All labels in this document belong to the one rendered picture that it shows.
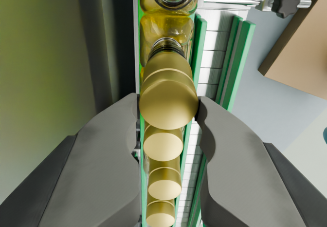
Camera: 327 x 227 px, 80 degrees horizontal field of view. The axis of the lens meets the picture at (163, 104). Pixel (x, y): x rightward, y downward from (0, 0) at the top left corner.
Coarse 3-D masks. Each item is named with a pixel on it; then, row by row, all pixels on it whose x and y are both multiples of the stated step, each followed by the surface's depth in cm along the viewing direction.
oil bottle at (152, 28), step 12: (144, 24) 19; (156, 24) 18; (168, 24) 18; (180, 24) 18; (192, 24) 19; (144, 36) 19; (156, 36) 18; (168, 36) 18; (180, 36) 18; (192, 36) 19; (144, 48) 19; (144, 60) 20
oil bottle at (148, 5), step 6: (144, 0) 17; (150, 0) 17; (192, 0) 17; (198, 0) 18; (144, 6) 18; (150, 6) 17; (156, 6) 17; (186, 6) 17; (192, 6) 17; (144, 12) 19; (150, 12) 18; (156, 12) 18; (162, 12) 18; (168, 12) 18; (174, 12) 18; (180, 12) 18; (186, 12) 18; (192, 12) 18
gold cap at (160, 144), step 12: (144, 132) 17; (156, 132) 15; (168, 132) 15; (180, 132) 16; (144, 144) 16; (156, 144) 16; (168, 144) 16; (180, 144) 16; (156, 156) 17; (168, 156) 17
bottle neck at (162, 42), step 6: (156, 42) 18; (162, 42) 16; (168, 42) 16; (174, 42) 17; (156, 48) 16; (162, 48) 15; (168, 48) 15; (174, 48) 15; (180, 48) 16; (150, 54) 16; (156, 54) 14; (180, 54) 15
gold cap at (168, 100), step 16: (160, 64) 12; (176, 64) 12; (144, 80) 12; (160, 80) 10; (176, 80) 10; (192, 80) 12; (144, 96) 11; (160, 96) 11; (176, 96) 11; (192, 96) 11; (144, 112) 11; (160, 112) 11; (176, 112) 11; (192, 112) 11; (160, 128) 12; (176, 128) 12
